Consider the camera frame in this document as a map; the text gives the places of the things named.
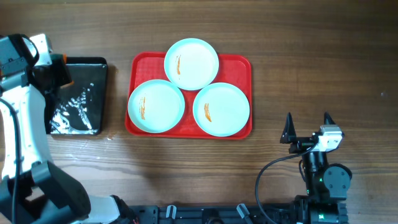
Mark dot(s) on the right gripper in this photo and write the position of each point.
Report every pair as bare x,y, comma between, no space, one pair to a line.
305,144

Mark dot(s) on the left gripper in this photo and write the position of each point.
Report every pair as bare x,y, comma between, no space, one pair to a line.
50,73

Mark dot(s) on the light blue plate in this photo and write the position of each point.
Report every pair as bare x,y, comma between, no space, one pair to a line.
191,64
156,106
221,109

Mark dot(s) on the orange green scrub sponge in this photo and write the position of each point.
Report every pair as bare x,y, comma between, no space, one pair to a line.
61,74

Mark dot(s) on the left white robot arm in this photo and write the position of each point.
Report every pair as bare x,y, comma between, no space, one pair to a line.
33,188

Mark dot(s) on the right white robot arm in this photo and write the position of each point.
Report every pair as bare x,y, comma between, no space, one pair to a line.
327,184

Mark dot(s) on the black water tray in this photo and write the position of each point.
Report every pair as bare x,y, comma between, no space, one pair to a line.
77,109

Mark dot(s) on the red plastic serving tray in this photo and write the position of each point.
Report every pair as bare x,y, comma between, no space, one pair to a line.
234,69

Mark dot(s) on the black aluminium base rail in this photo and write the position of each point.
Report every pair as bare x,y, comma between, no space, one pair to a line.
274,213

